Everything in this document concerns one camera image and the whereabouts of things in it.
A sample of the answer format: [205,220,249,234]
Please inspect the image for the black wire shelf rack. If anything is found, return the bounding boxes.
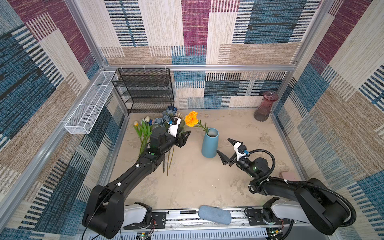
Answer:
[112,68,175,114]

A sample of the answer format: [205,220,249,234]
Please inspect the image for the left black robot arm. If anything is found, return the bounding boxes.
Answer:
[82,127,191,239]

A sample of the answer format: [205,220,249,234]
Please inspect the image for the cream sunflower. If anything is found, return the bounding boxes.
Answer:
[167,114,181,176]

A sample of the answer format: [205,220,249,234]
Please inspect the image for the pink rectangular pad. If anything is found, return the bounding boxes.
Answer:
[279,172,300,182]

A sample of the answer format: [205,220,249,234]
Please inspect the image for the dark red glass vase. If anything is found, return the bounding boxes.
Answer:
[254,92,279,122]

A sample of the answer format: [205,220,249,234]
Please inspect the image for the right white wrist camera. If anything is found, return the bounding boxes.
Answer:
[234,142,250,161]

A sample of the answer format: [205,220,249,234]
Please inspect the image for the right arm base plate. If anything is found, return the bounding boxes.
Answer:
[244,208,291,226]

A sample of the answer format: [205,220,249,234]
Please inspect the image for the dark blue rose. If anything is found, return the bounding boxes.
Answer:
[168,106,178,114]

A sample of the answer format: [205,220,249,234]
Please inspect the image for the white mesh wall basket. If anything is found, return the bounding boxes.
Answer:
[65,71,115,135]

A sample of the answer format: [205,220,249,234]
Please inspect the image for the teal ceramic vase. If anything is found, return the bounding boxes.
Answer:
[202,128,219,159]

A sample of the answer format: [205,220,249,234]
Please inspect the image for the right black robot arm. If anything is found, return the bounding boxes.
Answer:
[217,139,357,236]

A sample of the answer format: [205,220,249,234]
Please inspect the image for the tulip bunch green leaves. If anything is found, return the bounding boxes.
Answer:
[134,116,152,155]

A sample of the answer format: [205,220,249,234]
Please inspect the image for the light blue rose bunch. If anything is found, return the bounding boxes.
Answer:
[150,109,180,170]

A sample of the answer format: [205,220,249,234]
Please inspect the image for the orange marigold flower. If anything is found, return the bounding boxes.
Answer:
[184,111,209,134]

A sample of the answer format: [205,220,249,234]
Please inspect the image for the blue-grey sponge pad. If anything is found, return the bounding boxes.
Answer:
[198,206,232,225]

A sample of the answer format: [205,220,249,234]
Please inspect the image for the white slotted cable duct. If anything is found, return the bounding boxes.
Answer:
[79,228,268,240]

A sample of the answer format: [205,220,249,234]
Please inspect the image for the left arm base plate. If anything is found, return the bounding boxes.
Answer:
[123,212,167,230]

